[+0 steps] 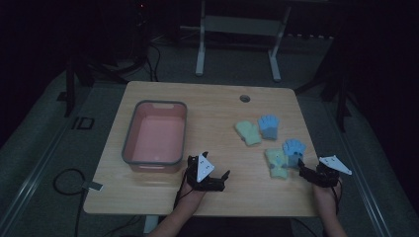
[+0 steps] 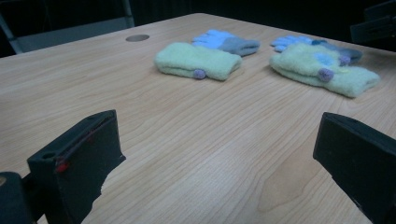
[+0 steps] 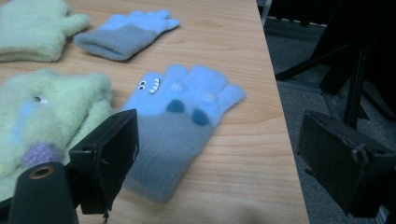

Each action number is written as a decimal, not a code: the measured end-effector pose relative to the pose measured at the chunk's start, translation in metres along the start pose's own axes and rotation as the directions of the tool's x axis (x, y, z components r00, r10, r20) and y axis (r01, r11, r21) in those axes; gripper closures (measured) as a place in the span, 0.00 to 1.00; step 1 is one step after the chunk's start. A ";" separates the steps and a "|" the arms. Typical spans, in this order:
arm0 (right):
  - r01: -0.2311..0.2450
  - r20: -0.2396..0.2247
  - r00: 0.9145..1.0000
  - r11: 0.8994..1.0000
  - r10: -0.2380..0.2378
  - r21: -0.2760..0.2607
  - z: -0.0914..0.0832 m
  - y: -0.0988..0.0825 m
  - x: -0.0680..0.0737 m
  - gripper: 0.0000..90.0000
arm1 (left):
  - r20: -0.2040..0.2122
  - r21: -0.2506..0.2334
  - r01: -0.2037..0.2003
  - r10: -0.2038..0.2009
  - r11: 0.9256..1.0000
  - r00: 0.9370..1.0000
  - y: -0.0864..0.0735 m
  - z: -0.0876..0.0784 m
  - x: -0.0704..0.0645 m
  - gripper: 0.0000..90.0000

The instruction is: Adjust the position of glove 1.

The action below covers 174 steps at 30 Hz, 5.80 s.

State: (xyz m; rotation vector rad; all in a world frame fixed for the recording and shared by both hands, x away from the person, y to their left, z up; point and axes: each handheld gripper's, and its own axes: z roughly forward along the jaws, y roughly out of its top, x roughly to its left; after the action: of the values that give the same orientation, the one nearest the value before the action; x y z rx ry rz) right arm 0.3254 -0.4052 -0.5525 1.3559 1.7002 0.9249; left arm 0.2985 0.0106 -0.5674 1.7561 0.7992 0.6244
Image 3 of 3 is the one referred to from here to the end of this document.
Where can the white table frame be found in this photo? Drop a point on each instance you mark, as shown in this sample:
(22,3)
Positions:
(264,11)

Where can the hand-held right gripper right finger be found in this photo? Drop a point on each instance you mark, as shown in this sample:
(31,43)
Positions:
(345,165)

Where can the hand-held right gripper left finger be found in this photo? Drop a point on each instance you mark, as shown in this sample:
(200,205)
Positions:
(104,161)

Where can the plain blue and grey glove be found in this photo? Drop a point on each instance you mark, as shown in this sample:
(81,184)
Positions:
(124,39)

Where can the plain green fuzzy glove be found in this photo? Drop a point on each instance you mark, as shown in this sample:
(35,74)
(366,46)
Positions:
(31,31)

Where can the black stand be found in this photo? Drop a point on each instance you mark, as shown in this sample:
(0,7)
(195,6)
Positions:
(355,77)

